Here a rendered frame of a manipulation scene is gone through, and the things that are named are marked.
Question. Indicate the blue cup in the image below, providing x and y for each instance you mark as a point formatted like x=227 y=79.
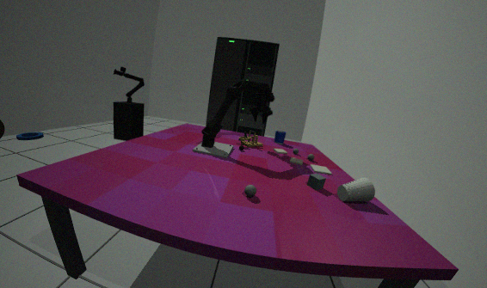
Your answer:
x=279 y=137

